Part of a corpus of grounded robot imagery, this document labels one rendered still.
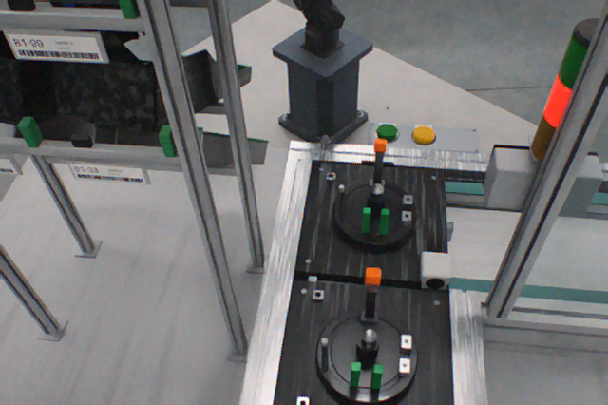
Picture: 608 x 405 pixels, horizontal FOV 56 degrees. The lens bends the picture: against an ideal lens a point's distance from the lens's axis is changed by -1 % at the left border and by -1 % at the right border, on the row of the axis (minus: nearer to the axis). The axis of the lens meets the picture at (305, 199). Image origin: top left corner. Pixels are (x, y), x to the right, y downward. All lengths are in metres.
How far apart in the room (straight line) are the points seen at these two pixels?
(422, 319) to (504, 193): 0.25
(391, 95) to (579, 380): 0.73
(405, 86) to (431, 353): 0.74
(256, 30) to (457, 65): 1.56
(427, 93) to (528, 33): 1.94
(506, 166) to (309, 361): 0.37
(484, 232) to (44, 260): 0.80
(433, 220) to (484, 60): 2.11
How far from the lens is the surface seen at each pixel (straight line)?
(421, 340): 0.86
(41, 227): 1.23
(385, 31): 3.16
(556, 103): 0.65
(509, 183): 0.72
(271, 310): 0.89
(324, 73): 1.10
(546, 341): 0.98
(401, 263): 0.92
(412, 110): 1.34
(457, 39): 3.16
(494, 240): 1.05
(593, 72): 0.58
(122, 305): 1.06
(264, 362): 0.85
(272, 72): 1.45
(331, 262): 0.91
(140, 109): 0.64
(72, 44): 0.55
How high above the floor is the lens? 1.72
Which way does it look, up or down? 49 degrees down
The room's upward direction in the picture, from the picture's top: 3 degrees counter-clockwise
